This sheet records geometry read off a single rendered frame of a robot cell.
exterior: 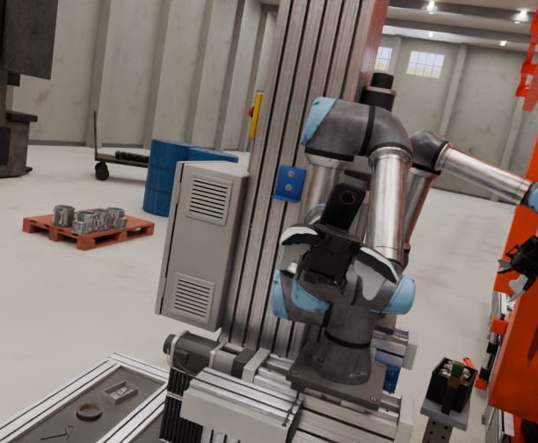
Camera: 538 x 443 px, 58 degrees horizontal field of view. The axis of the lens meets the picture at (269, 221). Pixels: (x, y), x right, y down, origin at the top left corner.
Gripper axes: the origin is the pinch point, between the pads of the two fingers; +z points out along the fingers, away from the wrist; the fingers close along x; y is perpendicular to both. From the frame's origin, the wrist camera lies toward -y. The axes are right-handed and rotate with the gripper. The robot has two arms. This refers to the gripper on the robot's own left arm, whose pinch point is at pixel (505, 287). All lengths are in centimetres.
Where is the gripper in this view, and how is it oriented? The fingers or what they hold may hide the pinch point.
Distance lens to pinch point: 179.0
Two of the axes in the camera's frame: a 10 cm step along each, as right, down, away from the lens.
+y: -8.5, -4.9, -1.8
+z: -5.1, 6.9, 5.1
